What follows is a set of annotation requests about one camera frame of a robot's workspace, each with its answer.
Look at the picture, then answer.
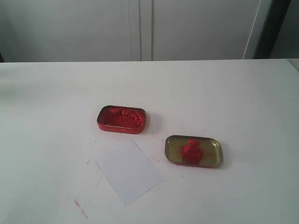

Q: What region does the red plastic stamp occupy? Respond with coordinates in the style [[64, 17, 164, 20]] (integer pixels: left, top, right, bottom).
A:
[[181, 139, 203, 165]]

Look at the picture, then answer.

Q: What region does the red ink tin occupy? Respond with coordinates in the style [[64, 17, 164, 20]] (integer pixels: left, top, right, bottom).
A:
[[97, 105, 147, 134]]

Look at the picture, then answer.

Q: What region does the gold tin lid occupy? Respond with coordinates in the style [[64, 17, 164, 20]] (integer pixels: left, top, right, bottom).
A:
[[164, 135, 223, 168]]

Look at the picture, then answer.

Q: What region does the white paper sheet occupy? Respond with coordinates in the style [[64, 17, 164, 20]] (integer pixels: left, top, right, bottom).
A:
[[95, 140, 165, 206]]

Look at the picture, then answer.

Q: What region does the white cabinet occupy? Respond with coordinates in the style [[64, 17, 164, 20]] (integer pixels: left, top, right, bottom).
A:
[[0, 0, 271, 62]]

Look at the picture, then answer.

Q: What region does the dark post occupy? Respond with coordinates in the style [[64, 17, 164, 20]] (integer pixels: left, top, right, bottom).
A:
[[253, 0, 299, 59]]

